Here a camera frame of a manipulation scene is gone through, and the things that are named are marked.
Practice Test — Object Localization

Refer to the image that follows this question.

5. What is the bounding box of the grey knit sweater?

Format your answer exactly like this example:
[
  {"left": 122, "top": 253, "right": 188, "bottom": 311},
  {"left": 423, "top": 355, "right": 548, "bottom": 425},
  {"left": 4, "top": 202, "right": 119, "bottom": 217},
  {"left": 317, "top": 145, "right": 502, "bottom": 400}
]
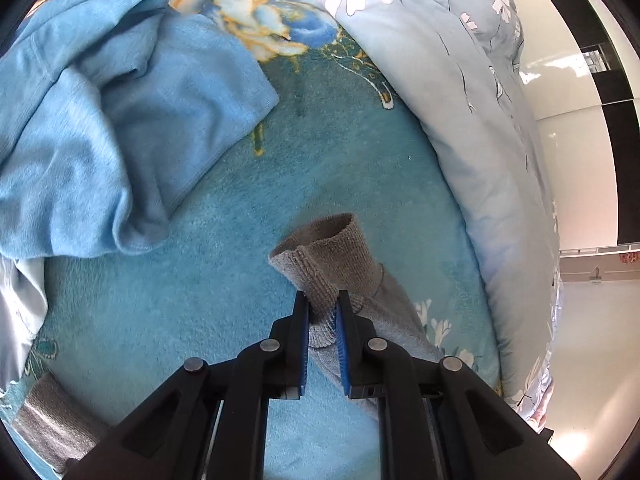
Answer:
[{"left": 12, "top": 212, "right": 481, "bottom": 476}]

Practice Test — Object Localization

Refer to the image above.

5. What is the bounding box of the teal floral blanket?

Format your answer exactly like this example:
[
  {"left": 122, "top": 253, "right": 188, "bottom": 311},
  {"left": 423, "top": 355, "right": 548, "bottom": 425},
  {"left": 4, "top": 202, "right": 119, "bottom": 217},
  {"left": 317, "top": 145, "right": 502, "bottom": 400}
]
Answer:
[{"left": 0, "top": 0, "right": 506, "bottom": 480}]

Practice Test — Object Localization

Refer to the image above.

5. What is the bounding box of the glossy white wardrobe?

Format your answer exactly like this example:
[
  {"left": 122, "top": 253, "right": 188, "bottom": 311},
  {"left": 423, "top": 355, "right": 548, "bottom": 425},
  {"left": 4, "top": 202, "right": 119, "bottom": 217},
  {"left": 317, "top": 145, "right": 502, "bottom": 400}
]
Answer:
[{"left": 487, "top": 0, "right": 640, "bottom": 256}]

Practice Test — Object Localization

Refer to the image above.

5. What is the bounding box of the pale blue floral quilt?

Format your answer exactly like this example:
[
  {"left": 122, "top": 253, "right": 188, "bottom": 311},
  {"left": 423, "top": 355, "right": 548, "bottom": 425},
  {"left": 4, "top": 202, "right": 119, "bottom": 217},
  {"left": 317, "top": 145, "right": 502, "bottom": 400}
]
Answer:
[{"left": 294, "top": 0, "right": 561, "bottom": 433}]

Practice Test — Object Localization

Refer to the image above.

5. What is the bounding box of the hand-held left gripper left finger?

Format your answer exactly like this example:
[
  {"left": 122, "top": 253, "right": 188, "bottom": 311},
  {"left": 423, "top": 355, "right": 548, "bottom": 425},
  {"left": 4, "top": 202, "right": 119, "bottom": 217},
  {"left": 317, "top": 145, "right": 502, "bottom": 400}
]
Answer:
[{"left": 62, "top": 290, "right": 311, "bottom": 480}]

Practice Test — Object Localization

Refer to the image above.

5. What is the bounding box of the light blue sweater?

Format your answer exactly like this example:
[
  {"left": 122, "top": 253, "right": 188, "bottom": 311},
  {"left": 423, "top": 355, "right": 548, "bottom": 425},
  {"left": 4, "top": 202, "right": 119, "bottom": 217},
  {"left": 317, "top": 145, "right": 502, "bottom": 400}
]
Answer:
[{"left": 0, "top": 0, "right": 281, "bottom": 261}]

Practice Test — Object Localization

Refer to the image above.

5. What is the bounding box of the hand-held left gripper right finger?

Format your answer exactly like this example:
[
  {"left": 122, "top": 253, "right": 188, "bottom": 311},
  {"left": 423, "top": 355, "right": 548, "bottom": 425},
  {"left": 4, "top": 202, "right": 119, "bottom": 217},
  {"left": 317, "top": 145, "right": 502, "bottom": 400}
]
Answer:
[{"left": 334, "top": 289, "right": 583, "bottom": 480}]

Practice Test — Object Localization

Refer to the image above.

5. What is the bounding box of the white satin garment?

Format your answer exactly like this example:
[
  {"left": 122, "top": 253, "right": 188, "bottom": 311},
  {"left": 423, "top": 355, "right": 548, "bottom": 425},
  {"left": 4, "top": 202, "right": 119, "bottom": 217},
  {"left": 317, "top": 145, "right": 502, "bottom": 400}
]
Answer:
[{"left": 0, "top": 255, "right": 51, "bottom": 401}]

